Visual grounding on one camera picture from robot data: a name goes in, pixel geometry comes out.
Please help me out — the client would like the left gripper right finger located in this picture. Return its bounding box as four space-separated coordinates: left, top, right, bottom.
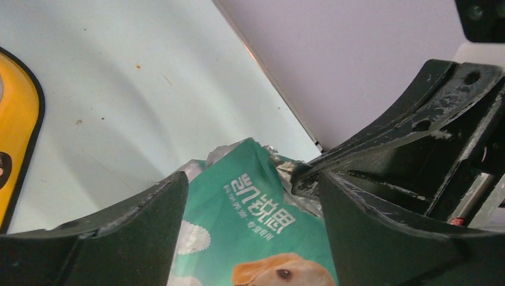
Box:
319 172 504 285

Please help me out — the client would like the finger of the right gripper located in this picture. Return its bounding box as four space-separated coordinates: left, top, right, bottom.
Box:
294 60 504 221

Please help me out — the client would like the green pet food bag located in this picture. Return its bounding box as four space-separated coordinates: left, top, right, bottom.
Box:
168 138 338 285

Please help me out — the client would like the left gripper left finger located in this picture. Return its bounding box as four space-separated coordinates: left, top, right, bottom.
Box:
1 172 189 285

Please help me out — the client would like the yellow double bowl feeder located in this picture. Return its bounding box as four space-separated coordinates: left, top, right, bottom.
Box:
1 48 45 234

